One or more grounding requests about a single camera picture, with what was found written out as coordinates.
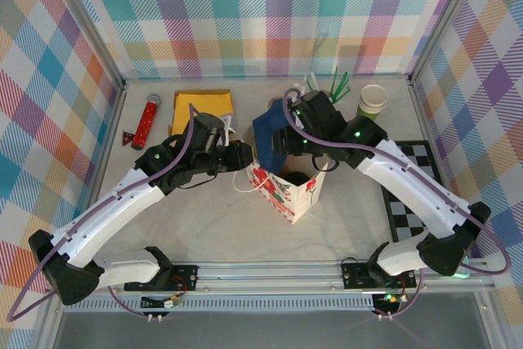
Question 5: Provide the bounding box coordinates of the black plastic cup lid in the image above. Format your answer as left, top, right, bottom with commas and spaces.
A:
284, 171, 311, 187

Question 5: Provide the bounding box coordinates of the aluminium frame post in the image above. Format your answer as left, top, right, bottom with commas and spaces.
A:
48, 0, 128, 89
408, 0, 489, 87

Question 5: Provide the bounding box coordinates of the black silver chessboard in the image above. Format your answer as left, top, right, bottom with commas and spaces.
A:
379, 140, 447, 244

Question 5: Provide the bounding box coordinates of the stack of green paper cups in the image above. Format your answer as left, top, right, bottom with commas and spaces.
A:
355, 84, 389, 119

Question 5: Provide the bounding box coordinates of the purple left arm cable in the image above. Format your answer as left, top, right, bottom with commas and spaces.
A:
6, 103, 201, 324

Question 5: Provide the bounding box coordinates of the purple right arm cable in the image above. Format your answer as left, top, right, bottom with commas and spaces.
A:
283, 87, 512, 276

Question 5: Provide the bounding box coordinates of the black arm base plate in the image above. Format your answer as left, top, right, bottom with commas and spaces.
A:
341, 258, 418, 290
124, 265, 199, 293

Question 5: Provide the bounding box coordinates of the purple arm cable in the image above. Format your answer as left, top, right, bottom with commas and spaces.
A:
6, 103, 201, 324
283, 87, 512, 276

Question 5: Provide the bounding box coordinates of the grey slotted cable duct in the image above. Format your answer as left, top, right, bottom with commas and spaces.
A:
65, 298, 377, 314

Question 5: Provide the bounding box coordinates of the white flower print paper bag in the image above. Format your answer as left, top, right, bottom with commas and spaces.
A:
232, 126, 329, 226

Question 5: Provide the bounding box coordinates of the red glitter toy microphone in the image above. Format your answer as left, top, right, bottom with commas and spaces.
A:
131, 93, 161, 150

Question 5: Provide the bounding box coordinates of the aluminium frame cross rail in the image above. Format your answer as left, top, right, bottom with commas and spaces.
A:
122, 74, 412, 83

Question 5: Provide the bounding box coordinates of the aluminium mounting rail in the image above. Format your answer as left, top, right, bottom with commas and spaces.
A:
44, 261, 495, 297

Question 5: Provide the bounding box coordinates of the blue napkin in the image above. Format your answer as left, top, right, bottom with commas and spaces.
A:
252, 98, 296, 173

